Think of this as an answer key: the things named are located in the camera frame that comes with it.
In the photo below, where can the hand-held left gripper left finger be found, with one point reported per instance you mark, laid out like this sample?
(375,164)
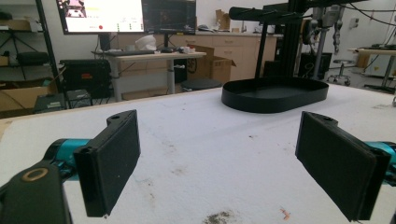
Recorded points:
(106,165)

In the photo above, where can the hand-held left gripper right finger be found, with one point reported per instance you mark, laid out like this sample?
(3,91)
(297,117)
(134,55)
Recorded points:
(339,165)

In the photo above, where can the black equipment case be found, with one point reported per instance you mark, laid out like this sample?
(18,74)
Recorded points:
(85,77)

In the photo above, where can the black oval tray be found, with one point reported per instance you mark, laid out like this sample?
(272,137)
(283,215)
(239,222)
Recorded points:
(274,94)

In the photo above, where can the large flat cardboard box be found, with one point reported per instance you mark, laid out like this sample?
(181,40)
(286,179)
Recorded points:
(21,98)

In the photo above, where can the wooden side table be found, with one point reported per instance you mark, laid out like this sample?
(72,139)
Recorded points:
(375,60)

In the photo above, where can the black keyboard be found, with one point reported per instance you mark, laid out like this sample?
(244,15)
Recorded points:
(129,53)

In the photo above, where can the light wooden desk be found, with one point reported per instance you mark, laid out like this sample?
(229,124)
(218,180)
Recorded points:
(149,59)

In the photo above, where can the round black stool seat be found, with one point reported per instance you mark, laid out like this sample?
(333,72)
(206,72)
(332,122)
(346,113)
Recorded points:
(200,84)

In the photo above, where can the white crumpled cloth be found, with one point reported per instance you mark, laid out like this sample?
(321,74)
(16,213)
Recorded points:
(146,43)

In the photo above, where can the black metal stand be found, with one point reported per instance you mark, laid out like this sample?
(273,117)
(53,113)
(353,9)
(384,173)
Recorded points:
(289,37)

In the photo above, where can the black metal shelf rack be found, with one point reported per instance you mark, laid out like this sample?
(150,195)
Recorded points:
(28,46)

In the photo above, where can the open cardboard box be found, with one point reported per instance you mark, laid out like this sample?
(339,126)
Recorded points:
(214,67)

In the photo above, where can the bright computer monitor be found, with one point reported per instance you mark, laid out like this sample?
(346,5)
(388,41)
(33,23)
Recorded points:
(102,15)

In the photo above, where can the wooden cabinet counter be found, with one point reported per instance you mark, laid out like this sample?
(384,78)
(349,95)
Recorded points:
(236,49)

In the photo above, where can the dark computer monitor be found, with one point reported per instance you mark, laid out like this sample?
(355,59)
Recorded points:
(169,15)

